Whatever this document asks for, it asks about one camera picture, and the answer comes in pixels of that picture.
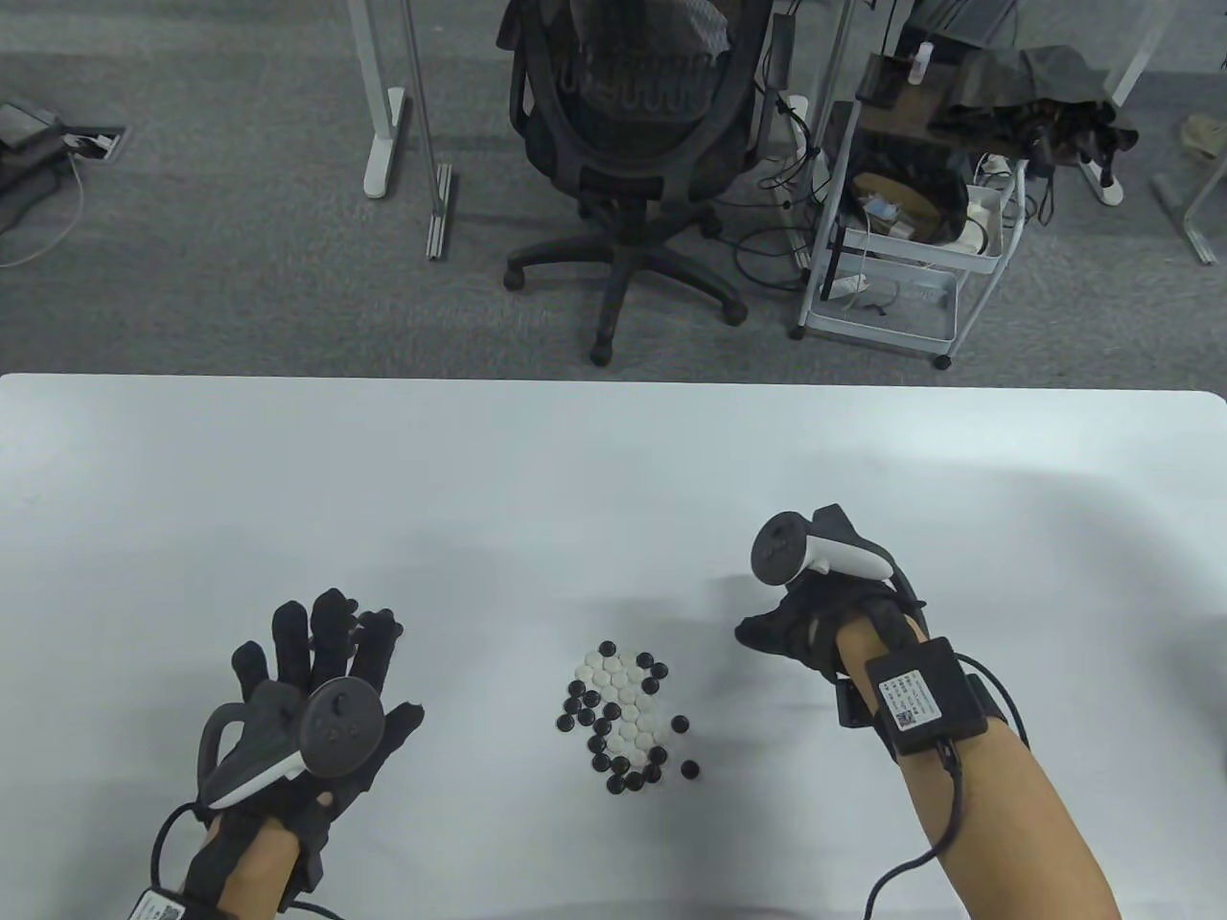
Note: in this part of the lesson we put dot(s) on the person's right hand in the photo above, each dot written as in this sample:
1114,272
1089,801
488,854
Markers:
796,628

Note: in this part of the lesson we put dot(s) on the person's left hand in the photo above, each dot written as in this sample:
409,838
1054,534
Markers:
331,650

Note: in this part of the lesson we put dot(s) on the sorted black go stones group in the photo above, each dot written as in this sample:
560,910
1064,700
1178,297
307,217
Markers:
366,613

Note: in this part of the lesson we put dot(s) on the mixed black white go stones pile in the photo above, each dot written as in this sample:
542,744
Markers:
623,724

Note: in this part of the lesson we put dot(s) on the person's right forearm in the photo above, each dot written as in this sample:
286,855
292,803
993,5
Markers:
1016,843

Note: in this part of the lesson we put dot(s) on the person's left forearm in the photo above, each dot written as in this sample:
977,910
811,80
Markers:
249,872

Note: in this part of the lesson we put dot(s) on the grey white left hand controller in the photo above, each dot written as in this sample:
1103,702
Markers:
337,726

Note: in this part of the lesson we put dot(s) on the grey white hand controller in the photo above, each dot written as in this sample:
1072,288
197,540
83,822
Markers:
776,551
337,726

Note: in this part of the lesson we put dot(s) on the grey white right hand controller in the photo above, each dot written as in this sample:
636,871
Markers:
776,551

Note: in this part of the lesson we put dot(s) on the white utility cart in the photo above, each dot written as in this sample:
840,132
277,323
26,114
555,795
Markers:
882,331

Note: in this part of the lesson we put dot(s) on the black mesh office chair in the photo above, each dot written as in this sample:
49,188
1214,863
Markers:
623,206

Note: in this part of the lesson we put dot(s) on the white desk leg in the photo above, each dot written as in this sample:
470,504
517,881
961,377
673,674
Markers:
383,144
1141,67

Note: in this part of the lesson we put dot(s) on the white power strip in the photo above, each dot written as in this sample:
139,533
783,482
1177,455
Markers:
1102,182

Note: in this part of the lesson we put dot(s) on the floor socket box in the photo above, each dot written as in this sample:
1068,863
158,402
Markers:
96,144

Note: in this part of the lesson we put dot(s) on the grey metal floor foot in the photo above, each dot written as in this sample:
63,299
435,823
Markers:
1189,225

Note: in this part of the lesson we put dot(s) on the black power adapter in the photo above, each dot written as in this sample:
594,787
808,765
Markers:
781,53

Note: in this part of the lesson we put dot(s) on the small white bottle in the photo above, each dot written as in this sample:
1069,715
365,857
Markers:
922,65

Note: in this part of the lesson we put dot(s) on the black cloth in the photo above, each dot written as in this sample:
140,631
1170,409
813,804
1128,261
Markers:
1026,86

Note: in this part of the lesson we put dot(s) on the tan shoe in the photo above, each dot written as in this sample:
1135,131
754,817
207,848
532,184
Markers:
1206,134

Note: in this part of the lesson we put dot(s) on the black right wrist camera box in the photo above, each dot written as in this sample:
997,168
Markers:
925,700

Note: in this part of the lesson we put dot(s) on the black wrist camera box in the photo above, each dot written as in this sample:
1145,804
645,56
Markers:
925,700
163,908

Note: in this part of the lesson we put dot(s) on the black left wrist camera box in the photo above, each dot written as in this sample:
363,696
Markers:
163,908

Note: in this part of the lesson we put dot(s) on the aluminium profile post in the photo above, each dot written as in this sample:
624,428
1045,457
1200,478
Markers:
439,211

